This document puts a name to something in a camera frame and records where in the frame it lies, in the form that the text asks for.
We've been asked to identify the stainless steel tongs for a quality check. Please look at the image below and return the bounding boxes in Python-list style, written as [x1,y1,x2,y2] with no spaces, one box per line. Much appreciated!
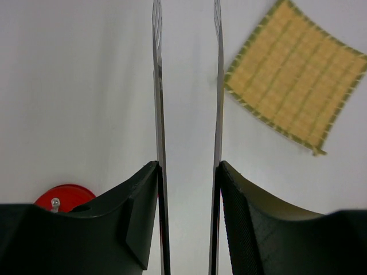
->
[152,1,220,274]

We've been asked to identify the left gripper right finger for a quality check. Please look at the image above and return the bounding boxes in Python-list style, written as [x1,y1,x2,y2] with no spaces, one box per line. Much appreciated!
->
[219,161,366,274]

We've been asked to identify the red round container lid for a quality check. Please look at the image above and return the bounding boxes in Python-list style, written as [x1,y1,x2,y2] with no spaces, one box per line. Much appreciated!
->
[34,184,96,213]

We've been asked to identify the woven bamboo tray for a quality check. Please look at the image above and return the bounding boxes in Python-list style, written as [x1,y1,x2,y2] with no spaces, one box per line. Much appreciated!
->
[224,1,366,155]

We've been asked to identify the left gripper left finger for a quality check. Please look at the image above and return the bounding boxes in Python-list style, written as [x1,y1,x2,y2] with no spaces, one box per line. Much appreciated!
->
[1,162,158,274]

